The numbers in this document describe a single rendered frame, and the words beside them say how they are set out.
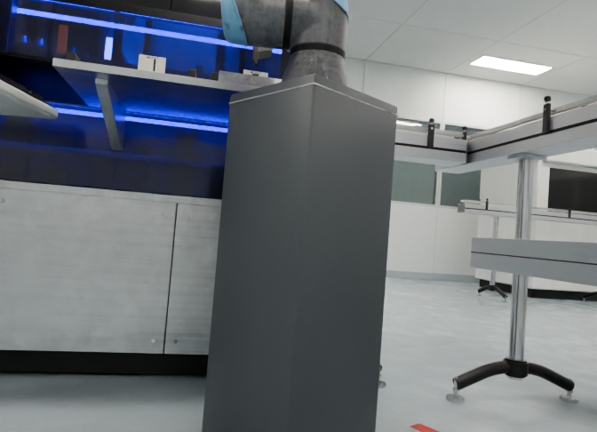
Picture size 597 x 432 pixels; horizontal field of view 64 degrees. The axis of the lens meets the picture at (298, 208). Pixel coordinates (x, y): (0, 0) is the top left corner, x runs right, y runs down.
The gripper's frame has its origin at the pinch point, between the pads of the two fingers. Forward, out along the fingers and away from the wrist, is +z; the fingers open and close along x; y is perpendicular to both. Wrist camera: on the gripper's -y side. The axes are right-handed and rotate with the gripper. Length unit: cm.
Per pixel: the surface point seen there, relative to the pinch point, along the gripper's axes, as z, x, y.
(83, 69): 16, -26, -40
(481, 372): 92, 11, 84
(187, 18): -17.4, 15.8, -23.2
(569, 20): -195, 318, 321
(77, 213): 50, 13, -51
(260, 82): 12.3, -19.0, 2.5
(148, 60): -1.5, 14.5, -34.2
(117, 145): 28.1, 9.7, -40.0
